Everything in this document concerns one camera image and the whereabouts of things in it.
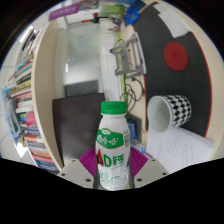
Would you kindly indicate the white drink bottle green cap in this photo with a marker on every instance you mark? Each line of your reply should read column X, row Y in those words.
column 111, row 146

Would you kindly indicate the white paper sheet with writing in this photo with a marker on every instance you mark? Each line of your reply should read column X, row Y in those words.
column 180, row 150

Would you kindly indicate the black white diamond mug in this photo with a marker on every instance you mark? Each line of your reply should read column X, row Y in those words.
column 176, row 111

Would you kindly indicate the white wall socket row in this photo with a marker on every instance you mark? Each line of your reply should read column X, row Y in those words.
column 109, row 50

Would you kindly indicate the black computer monitor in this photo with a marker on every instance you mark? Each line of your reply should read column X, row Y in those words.
column 75, row 126

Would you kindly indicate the small blue box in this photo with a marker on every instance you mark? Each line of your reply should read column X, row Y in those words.
column 132, row 129

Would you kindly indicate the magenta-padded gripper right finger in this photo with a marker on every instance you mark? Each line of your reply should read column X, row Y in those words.
column 150, row 171

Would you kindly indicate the wall shelf with books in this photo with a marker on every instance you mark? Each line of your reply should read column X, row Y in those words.
column 43, row 100

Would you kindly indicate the dark wine bottle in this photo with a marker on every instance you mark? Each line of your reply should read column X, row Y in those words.
column 90, row 20

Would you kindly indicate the small white paper sheet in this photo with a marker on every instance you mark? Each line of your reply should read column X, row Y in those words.
column 173, row 21

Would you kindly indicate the purple hanging banner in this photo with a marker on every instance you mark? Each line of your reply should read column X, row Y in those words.
column 65, row 11

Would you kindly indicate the flat round red coaster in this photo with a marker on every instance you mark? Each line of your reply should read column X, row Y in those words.
column 176, row 56

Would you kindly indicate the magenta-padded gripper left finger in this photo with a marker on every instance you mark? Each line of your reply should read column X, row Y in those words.
column 75, row 171

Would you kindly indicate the grey metal laptop stand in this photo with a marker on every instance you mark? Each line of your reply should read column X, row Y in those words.
column 135, row 55

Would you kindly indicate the ceiling light panels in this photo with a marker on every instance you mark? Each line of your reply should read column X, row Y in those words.
column 26, row 33

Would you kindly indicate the black desk mat red edge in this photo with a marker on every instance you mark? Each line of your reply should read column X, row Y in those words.
column 156, row 80

